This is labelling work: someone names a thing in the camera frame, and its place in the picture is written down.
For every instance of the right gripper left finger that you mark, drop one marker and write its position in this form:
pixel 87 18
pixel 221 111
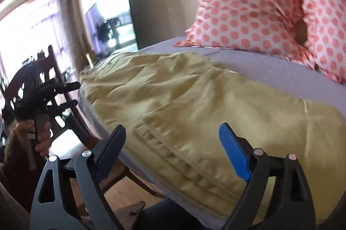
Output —
pixel 54 206

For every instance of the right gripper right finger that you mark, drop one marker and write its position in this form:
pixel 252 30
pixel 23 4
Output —
pixel 291 205

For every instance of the khaki pants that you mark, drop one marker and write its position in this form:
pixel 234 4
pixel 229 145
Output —
pixel 172 106

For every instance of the person's left hand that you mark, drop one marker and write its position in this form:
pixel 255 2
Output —
pixel 22 129

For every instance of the dark wooden chair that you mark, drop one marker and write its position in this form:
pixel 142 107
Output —
pixel 71 119

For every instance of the person's leg in jeans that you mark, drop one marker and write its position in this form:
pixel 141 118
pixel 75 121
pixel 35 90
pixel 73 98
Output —
pixel 167 215

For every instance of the black television screen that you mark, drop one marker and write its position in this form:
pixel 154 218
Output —
pixel 110 27

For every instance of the lavender bed sheet mattress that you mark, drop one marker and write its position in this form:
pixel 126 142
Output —
pixel 281 74

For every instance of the left polka dot pillow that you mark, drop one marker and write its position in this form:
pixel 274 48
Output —
pixel 264 26

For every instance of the polka dot pillow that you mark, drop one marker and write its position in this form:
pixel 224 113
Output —
pixel 264 26
pixel 324 50

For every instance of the right polka dot pillow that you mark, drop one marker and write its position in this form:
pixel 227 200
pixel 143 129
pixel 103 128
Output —
pixel 324 50

